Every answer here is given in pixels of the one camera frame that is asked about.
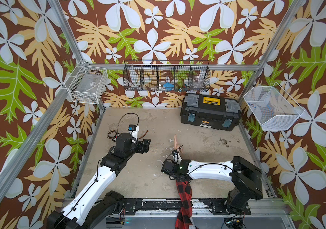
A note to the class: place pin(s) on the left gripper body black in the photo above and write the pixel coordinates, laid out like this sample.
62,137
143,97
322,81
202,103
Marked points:
140,149

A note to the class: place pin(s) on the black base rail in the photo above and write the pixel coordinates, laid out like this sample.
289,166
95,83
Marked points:
217,206

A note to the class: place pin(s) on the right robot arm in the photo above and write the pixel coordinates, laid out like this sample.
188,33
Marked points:
245,176

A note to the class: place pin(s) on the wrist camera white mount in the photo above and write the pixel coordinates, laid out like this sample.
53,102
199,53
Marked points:
176,156
133,130

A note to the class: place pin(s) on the white mesh basket right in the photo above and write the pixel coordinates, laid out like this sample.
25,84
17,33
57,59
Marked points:
273,107

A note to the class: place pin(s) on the black wire basket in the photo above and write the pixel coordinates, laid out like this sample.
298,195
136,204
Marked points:
166,75

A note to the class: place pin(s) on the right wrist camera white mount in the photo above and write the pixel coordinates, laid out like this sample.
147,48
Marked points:
176,156

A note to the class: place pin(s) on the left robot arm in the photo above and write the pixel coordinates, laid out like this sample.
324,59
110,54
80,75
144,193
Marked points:
84,211

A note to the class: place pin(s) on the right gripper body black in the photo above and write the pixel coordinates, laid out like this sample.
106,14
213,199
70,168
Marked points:
176,177

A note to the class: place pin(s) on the white wire basket left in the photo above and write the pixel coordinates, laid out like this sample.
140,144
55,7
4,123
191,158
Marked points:
86,83

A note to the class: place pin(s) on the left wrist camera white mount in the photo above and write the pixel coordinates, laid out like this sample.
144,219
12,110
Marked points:
133,130

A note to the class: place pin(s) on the black toolbox yellow label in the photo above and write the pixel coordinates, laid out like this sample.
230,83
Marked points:
210,112

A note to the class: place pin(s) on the red plaid sleeve forearm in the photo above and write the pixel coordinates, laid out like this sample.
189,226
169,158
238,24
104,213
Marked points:
184,218

